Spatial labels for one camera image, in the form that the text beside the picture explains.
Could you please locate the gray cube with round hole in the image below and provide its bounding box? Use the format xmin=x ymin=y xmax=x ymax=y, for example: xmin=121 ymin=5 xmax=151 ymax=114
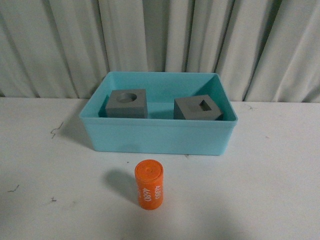
xmin=105 ymin=89 xmax=148 ymax=119

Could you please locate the gray cube with square hole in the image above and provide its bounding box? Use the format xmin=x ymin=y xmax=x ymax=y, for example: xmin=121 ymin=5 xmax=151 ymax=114
xmin=173 ymin=94 xmax=224 ymax=121

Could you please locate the orange cylinder with white numbers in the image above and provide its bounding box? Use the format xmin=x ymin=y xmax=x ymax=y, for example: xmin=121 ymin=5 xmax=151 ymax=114
xmin=134 ymin=159 xmax=164 ymax=210

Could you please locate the blue plastic box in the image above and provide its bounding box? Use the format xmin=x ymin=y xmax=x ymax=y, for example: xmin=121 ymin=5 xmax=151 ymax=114
xmin=79 ymin=71 xmax=238 ymax=156

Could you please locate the white curtain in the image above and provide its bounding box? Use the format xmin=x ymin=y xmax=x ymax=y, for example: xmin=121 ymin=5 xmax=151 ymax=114
xmin=0 ymin=0 xmax=320 ymax=103

